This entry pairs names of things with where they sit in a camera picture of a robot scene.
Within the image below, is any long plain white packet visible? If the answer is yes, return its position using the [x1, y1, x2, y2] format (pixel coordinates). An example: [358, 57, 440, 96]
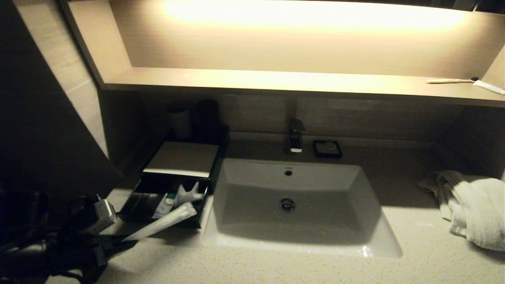
[123, 202, 198, 242]

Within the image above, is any puffy white pouch packet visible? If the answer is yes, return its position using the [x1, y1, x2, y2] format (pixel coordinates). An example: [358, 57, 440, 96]
[175, 181, 206, 206]

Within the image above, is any dark brown cup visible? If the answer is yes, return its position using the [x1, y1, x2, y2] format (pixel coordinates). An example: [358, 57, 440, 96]
[194, 99, 220, 143]

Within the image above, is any small white tube green cap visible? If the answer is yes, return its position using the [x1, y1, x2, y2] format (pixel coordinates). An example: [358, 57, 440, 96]
[152, 193, 178, 219]

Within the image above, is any pale grey cup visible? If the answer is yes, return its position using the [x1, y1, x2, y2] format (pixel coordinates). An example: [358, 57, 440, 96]
[167, 103, 193, 138]

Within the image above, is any white ceramic sink basin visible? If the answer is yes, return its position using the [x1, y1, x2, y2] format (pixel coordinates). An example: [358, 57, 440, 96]
[202, 158, 404, 259]

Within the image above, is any chrome faucet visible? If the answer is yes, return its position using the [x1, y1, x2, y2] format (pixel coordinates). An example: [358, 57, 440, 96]
[285, 97, 306, 154]

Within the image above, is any black soap dish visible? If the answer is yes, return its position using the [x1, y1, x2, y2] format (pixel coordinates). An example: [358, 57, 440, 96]
[313, 139, 343, 159]

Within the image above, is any warm LED light strip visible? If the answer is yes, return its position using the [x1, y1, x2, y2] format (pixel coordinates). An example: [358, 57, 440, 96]
[162, 0, 470, 33]

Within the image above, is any white terry towel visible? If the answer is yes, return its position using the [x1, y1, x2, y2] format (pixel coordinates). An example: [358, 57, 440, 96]
[417, 170, 505, 252]

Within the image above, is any white toothbrush black head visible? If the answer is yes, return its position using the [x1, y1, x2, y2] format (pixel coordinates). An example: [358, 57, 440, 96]
[426, 76, 480, 84]

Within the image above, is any white toothpaste tube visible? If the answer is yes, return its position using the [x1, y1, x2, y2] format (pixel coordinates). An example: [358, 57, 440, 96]
[473, 80, 505, 95]

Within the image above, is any wooden wall shelf niche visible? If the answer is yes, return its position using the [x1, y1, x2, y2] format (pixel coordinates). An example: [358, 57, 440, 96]
[59, 0, 505, 108]

